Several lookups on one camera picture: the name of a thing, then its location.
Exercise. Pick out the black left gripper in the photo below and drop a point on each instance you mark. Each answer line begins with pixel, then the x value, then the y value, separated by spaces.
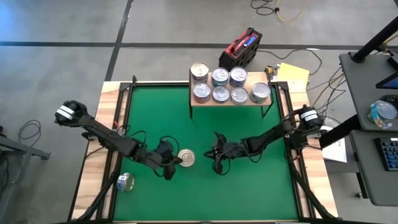
pixel 158 160

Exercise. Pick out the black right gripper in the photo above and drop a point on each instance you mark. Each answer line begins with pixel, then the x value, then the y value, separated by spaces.
pixel 234 151

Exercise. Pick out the small teal can gold lid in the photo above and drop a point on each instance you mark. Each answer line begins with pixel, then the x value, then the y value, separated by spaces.
pixel 187 157

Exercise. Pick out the blue label gold-lid can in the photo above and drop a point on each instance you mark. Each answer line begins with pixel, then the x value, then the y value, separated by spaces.
pixel 126 182

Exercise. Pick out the large red albacore can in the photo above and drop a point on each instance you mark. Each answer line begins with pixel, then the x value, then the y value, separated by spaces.
pixel 202 102

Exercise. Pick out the green label tuna can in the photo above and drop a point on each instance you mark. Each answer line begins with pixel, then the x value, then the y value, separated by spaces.
pixel 220 95
pixel 260 91
pixel 259 103

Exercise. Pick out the red label silver-lid can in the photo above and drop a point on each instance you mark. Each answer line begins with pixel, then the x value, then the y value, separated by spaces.
pixel 202 91

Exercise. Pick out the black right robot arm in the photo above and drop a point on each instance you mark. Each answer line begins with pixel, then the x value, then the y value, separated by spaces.
pixel 267 138

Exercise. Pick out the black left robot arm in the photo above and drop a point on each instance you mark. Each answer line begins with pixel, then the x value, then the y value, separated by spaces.
pixel 102 137

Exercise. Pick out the wooden shelf with black legs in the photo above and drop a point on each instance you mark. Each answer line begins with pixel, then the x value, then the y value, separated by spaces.
pixel 258 77

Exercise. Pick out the green table mat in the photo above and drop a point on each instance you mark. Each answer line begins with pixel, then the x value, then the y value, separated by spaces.
pixel 199 199

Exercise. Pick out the red and black toolbox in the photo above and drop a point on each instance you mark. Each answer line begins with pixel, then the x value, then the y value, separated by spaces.
pixel 236 59

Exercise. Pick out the small yellow black gadget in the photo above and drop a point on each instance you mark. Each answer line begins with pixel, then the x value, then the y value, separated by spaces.
pixel 270 71

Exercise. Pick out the yellow paper folder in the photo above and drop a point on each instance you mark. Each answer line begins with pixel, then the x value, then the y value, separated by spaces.
pixel 293 74

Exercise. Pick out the white paper sheet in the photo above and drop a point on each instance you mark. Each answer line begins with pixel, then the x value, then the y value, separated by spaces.
pixel 337 152

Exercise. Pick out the black desk crossbar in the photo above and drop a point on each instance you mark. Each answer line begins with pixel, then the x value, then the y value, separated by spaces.
pixel 342 132

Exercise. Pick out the grey metal stand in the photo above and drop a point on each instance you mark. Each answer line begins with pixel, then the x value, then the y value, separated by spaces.
pixel 25 148

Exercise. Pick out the grey desk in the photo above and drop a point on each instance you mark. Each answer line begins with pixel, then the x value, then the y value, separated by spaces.
pixel 360 77

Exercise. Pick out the black computer keyboard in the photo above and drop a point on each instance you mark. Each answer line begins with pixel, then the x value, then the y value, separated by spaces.
pixel 390 154

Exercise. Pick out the black computer mouse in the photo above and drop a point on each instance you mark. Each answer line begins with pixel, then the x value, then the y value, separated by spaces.
pixel 391 99

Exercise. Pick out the black tablet screen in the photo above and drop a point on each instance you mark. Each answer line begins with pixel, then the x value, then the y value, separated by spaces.
pixel 390 81

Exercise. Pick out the black monitor pole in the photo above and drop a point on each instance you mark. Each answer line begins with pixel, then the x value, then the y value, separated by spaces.
pixel 376 40

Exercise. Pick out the black table frame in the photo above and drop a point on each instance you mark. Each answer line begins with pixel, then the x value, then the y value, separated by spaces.
pixel 155 84

